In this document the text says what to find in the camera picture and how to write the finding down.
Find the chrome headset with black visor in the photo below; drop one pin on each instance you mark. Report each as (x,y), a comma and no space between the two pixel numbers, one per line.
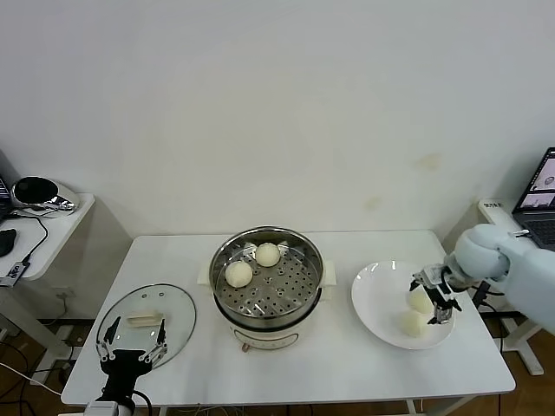
(39,193)

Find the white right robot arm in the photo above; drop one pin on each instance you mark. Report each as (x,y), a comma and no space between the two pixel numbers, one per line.
(520,277)

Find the black power adapter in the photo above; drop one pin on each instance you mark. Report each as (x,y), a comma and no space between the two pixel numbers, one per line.
(480,294)

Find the cream electric cooking pot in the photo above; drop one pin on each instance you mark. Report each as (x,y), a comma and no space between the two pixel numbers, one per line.
(269,333)

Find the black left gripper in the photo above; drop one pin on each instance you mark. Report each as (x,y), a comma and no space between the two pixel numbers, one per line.
(123,366)

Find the grey open laptop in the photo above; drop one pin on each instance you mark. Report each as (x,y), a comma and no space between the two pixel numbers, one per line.
(537,208)

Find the grey usb hub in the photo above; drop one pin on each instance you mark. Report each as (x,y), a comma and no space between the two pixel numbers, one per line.
(13,274)

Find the white round plate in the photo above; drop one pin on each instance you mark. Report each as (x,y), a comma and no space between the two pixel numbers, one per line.
(381,303)

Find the round glass pot lid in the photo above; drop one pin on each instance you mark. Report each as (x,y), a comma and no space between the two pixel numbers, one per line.
(173,312)

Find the white height-adjustable desk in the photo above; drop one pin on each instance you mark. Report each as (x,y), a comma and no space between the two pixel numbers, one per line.
(490,216)

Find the small white printed label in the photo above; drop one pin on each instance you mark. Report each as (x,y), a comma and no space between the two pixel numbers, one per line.
(493,205)

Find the stainless steel steamer basket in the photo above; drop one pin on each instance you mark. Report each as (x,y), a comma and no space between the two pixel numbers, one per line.
(286,281)

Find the black computer mouse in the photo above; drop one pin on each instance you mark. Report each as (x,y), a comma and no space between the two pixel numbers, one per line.
(6,242)

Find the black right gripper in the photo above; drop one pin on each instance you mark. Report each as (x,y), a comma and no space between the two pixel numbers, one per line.
(444,281)

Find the white steamed baozi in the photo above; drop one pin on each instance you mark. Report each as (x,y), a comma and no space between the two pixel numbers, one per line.
(411,324)
(267,255)
(238,274)
(418,301)

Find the white side table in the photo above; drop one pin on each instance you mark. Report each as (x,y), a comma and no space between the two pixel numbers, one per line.
(65,242)

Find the white wall outlet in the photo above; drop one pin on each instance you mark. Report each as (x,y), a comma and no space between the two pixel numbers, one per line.
(64,294)

